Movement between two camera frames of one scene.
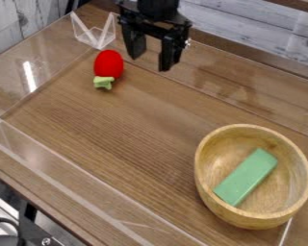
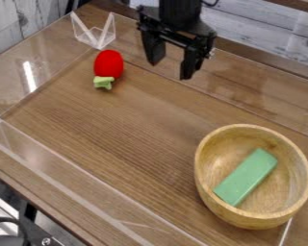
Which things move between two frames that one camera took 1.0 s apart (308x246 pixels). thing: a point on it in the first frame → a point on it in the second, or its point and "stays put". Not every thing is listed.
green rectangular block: x=241 y=182 stays put
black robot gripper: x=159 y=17 → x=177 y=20
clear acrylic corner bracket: x=95 y=36 stays put
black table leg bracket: x=32 y=234 stays put
